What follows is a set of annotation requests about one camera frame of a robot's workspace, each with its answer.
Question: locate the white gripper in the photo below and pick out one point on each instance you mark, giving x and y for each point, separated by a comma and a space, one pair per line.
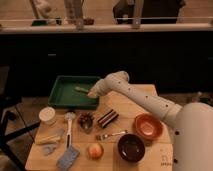
98, 89

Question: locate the green pepper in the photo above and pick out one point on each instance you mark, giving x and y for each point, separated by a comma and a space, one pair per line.
80, 89

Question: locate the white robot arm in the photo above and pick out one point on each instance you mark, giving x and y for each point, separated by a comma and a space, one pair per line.
192, 123

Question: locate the green plastic tray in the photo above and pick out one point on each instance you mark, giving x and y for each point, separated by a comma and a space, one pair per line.
65, 96

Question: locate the background green tray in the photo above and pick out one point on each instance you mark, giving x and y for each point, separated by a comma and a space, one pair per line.
46, 22

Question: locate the dark pine cone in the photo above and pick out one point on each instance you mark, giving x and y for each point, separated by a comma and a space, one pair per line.
85, 121

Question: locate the black red striped block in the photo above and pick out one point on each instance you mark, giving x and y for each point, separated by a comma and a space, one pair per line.
107, 119

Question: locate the metal fork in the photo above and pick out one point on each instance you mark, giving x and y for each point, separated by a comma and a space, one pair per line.
105, 136

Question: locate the orange round fruit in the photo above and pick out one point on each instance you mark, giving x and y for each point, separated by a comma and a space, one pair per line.
95, 151

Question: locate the orange bowl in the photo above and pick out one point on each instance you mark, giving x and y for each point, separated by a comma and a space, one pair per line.
148, 127

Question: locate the blue sponge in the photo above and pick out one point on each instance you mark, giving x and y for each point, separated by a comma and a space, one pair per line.
67, 159

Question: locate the dark brown bowl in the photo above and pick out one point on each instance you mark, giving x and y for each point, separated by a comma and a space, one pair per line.
131, 148

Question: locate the yellow banana piece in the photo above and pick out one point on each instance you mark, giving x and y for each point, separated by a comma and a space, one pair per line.
48, 139

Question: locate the clear plastic bag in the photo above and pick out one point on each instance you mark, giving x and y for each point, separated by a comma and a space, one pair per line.
49, 148

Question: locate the background dark machine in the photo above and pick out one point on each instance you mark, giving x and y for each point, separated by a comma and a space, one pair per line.
153, 12

